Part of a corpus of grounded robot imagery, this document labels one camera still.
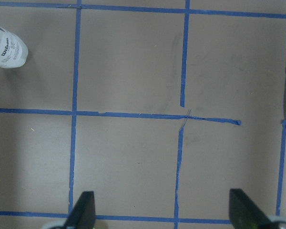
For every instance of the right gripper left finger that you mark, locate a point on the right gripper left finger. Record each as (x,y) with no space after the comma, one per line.
(83,215)

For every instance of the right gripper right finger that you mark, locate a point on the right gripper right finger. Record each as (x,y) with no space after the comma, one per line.
(244,213)

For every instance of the clear tennis ball can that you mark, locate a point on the clear tennis ball can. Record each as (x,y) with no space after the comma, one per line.
(13,51)

